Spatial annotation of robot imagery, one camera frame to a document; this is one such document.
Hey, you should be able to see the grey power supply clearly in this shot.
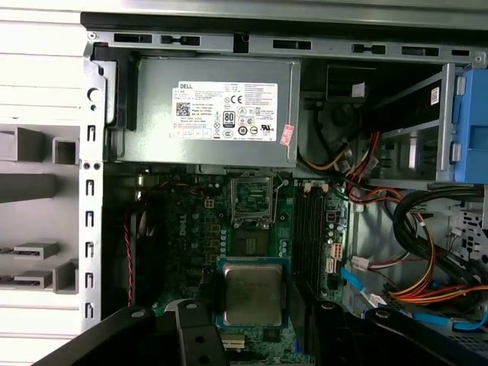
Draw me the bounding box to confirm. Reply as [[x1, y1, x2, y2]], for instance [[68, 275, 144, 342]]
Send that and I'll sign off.
[[106, 53, 302, 171]]

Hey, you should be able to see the black RAM slot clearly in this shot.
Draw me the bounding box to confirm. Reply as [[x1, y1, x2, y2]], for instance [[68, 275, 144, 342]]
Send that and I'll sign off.
[[302, 181, 313, 297], [294, 185, 305, 285], [310, 185, 322, 302], [318, 181, 331, 303]]

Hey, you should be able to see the light blue SATA wire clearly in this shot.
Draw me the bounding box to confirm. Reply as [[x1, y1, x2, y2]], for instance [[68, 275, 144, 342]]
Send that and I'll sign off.
[[341, 266, 488, 332]]

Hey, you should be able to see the green motherboard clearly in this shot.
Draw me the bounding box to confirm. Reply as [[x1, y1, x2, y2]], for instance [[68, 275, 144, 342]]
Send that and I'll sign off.
[[133, 171, 350, 366]]

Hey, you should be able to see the orange red wire bundle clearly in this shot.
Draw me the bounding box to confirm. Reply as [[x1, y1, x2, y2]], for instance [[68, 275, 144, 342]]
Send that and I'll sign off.
[[342, 131, 488, 306]]

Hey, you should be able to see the blue plastic disk carrier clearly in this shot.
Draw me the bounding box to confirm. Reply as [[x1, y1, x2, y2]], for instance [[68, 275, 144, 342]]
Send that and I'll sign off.
[[453, 68, 488, 184]]

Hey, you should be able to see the wire locking lever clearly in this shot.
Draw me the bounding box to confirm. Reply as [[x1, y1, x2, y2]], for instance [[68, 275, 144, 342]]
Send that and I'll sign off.
[[271, 178, 289, 228]]

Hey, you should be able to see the white wire connector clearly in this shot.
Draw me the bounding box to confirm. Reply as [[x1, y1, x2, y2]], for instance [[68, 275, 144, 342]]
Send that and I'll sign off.
[[349, 254, 370, 272]]

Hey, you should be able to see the CPU socket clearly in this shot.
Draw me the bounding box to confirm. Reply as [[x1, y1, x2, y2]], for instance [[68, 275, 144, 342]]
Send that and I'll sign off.
[[228, 224, 276, 260]]

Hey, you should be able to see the black case fan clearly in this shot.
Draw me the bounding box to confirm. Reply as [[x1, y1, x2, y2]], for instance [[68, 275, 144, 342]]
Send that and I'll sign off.
[[101, 182, 169, 310]]

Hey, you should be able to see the grey metal drive cage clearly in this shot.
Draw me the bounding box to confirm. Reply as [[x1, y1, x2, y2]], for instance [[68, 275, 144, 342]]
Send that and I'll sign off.
[[368, 63, 488, 191]]

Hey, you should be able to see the grey parts rack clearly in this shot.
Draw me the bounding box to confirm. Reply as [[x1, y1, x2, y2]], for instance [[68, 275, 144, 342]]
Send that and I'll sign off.
[[0, 125, 81, 297]]

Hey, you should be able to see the red black twisted wire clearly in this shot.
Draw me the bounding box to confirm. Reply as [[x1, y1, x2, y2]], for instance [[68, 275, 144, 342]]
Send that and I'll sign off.
[[124, 211, 138, 308]]

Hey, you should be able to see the metal socket cover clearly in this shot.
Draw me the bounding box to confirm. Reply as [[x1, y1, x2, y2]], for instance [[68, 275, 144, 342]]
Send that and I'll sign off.
[[230, 172, 276, 226]]

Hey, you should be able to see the yellow black wire bundle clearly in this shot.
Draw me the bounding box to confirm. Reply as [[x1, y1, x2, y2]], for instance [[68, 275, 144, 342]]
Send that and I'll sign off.
[[297, 129, 378, 180]]

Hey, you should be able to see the silver CPU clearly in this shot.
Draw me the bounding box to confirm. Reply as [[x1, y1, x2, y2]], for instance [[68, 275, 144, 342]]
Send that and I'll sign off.
[[215, 256, 294, 329]]

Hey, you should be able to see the black open PC case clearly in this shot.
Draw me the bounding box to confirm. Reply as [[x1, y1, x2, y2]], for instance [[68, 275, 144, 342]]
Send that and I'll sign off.
[[78, 11, 488, 366]]

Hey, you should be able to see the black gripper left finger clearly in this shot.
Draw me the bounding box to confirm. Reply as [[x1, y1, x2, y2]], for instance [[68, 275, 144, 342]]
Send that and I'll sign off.
[[32, 272, 226, 366]]

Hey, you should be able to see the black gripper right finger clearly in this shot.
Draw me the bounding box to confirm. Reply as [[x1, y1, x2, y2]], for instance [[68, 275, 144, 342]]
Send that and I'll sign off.
[[289, 272, 488, 366]]

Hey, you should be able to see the black cable bundle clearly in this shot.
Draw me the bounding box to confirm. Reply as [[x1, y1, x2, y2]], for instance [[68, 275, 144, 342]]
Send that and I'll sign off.
[[392, 188, 488, 291]]

